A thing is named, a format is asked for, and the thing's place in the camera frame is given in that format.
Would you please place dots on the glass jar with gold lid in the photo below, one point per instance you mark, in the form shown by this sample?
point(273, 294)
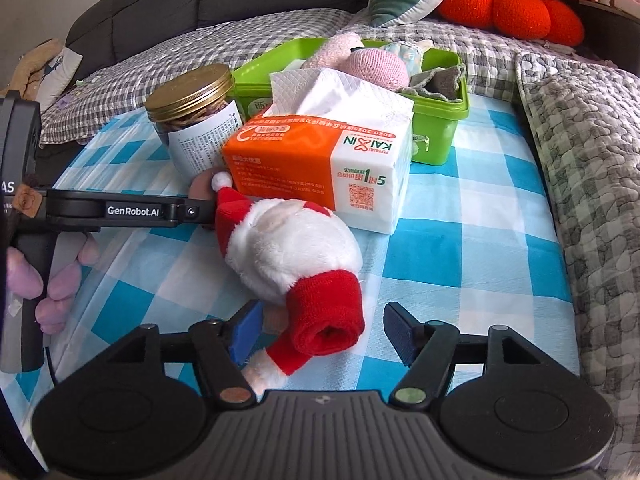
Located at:
point(195, 110)

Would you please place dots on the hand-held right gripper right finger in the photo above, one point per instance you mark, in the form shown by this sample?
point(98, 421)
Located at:
point(402, 332)

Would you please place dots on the grey checkered sofa cover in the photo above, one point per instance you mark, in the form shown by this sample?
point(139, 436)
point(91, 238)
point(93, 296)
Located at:
point(150, 65)

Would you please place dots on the blue checkered tablecloth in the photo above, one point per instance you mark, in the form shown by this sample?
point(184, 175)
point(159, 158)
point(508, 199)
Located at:
point(475, 210)

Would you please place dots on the pink plush toy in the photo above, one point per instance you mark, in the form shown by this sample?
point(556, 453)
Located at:
point(370, 65)

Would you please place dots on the grey patterned quilt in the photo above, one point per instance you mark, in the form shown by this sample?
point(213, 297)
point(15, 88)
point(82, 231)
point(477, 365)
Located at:
point(590, 160)

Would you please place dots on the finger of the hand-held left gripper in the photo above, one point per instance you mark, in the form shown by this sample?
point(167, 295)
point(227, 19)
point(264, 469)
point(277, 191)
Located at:
point(125, 210)

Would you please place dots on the plush doll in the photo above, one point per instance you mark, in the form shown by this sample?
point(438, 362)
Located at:
point(405, 55)

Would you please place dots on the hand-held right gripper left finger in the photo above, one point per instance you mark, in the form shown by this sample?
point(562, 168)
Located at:
point(245, 332)

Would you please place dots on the person's left hand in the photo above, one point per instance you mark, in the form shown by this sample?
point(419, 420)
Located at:
point(60, 290)

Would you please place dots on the orange tissue pack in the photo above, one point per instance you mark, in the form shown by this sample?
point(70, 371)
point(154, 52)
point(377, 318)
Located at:
point(300, 170)

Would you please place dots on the green plastic bin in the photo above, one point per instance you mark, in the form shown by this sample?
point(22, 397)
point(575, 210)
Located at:
point(435, 125)

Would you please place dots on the beige deer print cushion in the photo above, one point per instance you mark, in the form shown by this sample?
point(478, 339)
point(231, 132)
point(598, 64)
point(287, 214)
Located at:
point(47, 72)

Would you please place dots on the green and grey towel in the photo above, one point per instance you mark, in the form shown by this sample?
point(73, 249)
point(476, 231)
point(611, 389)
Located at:
point(440, 85)

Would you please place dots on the santa plush toy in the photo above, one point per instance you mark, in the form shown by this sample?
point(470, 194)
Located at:
point(290, 245)

